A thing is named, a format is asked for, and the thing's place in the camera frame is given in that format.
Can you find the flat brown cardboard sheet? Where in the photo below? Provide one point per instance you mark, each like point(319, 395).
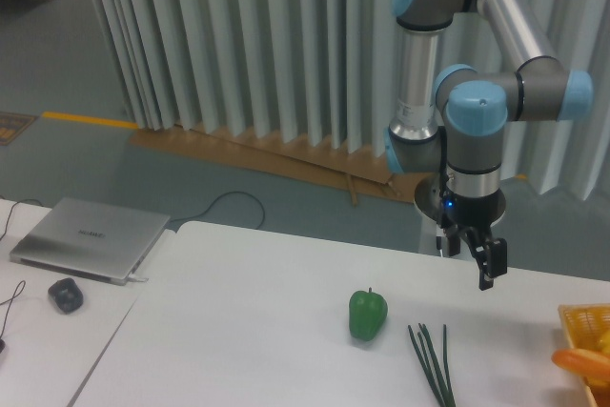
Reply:
point(359, 173)

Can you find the pale green pleated curtain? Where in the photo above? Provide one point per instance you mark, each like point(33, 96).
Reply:
point(326, 71)

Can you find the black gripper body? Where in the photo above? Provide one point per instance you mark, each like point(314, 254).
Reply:
point(477, 212)

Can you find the green bell pepper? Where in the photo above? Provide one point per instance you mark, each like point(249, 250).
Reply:
point(368, 311)

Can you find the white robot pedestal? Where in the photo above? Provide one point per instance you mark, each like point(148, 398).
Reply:
point(429, 230)

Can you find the silver Huawei laptop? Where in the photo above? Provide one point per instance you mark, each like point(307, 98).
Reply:
point(93, 240)

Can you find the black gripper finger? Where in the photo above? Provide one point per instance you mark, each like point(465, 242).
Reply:
point(490, 254)
point(453, 236)

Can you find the yellow fruit in basket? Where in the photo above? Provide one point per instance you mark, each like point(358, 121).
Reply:
point(602, 344)

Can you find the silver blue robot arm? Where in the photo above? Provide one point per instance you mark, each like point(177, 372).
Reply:
point(449, 125)

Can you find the orange carrot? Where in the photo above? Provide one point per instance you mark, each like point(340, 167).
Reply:
point(586, 363)

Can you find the green chive bunch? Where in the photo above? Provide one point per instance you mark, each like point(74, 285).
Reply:
point(435, 368)

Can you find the brown floor sign mat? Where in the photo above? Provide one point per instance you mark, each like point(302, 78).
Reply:
point(12, 125)

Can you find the black computer mouse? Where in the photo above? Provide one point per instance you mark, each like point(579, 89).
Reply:
point(66, 295)

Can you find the orange wicker basket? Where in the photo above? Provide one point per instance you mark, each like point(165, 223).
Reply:
point(582, 326)

